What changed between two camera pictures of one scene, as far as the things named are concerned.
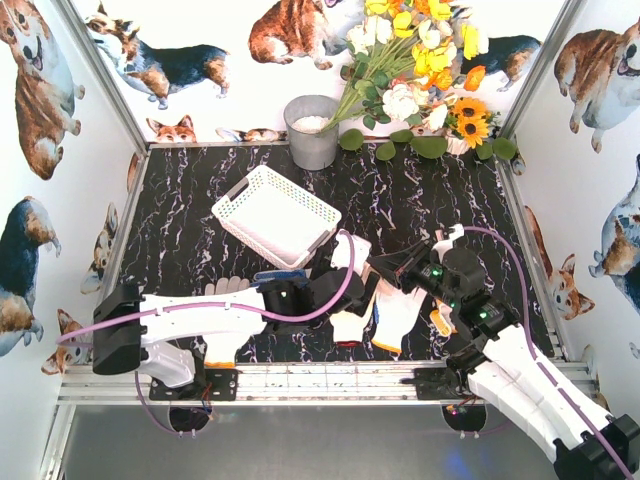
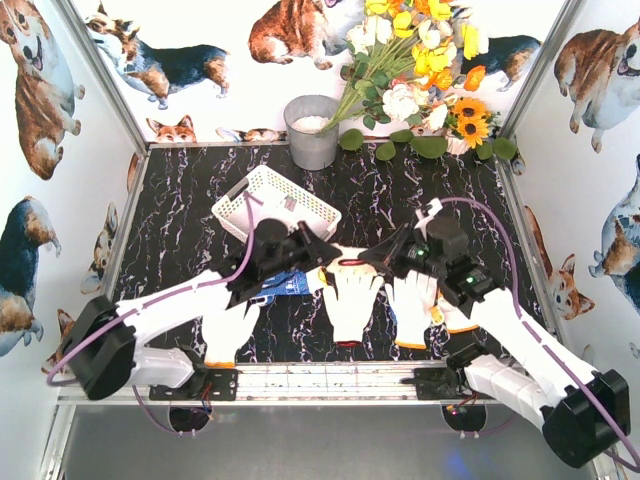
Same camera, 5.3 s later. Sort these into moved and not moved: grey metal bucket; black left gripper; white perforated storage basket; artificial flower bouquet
Moved: black left gripper
Not moved: white perforated storage basket; artificial flower bouquet; grey metal bucket
